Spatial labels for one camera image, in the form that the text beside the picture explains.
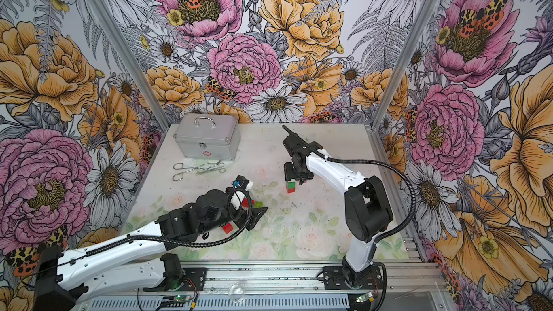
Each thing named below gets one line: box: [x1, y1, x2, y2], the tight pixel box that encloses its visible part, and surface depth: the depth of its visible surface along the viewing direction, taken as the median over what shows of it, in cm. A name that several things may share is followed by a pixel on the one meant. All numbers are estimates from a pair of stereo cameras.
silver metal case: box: [172, 113, 241, 161], surface depth 101 cm
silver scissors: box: [172, 160, 225, 171], surface depth 107 cm
